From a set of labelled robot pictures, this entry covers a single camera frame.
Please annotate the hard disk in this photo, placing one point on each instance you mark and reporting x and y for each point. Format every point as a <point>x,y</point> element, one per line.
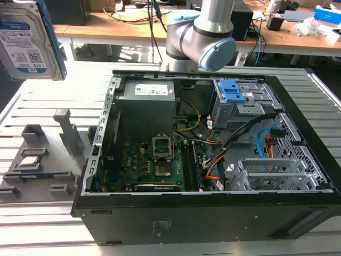
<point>24,40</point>

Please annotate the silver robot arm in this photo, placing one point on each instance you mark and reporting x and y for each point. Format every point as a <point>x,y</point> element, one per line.
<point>207,24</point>

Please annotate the grey metal disk bay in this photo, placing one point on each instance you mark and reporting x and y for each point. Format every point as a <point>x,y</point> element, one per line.
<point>239,112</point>

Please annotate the grey power supply unit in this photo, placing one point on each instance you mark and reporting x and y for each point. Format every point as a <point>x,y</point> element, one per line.
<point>144,112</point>

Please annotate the black RAM slot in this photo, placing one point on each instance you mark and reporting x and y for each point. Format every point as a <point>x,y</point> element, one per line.
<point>186,165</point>

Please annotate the CPU socket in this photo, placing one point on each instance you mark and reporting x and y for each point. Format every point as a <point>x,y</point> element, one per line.
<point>163,170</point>

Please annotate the green motherboard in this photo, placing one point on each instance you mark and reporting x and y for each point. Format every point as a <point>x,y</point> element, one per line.
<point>138,160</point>

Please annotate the black graphics card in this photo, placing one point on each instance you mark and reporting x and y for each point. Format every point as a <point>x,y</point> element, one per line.
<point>157,187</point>

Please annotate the black PC case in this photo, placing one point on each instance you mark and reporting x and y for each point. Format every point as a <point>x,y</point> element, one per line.
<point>186,221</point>

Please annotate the grey metal drive cage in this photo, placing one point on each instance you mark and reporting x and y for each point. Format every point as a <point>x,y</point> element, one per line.
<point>266,173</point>

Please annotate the wooden desk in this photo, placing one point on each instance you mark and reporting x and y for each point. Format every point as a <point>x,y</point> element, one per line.
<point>120,29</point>

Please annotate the grey plastic parts rack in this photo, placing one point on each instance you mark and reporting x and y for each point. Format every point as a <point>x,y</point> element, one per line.
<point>53,165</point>

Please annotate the black box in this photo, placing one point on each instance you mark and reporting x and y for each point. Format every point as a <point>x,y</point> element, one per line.
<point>242,24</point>

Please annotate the silver CPU chip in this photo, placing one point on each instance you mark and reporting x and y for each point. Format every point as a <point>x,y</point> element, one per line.
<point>29,161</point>

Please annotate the black open container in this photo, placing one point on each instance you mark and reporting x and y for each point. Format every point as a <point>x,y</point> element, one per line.
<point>275,22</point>

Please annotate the crumpled clear plastic bag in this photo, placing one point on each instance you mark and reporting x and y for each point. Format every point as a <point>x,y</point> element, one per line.
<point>306,26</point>

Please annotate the grey flat box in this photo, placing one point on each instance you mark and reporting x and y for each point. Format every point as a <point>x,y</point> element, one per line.
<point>298,16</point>

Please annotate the blue cardboard box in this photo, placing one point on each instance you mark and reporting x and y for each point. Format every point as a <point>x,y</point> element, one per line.
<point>325,12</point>

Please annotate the blue plastic bay bracket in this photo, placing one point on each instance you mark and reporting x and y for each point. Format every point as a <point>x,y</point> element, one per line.
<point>231,92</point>

